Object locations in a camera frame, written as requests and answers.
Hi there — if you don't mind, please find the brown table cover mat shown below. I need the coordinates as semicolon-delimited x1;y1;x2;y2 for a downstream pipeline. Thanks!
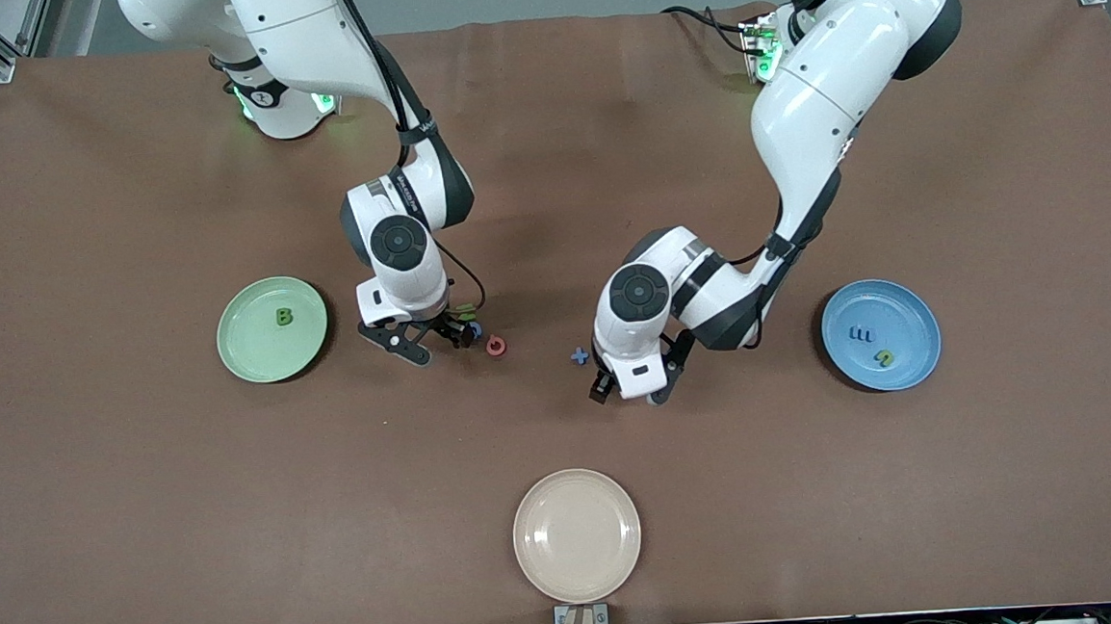
0;0;1111;624

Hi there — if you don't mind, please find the beige plate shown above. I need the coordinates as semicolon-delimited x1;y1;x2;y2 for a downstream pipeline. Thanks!
508;464;647;609

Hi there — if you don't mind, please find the light green plate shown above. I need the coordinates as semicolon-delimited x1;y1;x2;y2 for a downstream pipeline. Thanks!
212;273;333;387

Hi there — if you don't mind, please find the black left base cable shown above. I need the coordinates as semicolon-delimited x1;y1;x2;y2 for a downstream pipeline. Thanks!
660;1;755;61

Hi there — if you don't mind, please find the blue plate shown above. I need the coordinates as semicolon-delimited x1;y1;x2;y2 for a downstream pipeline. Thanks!
818;275;945;396

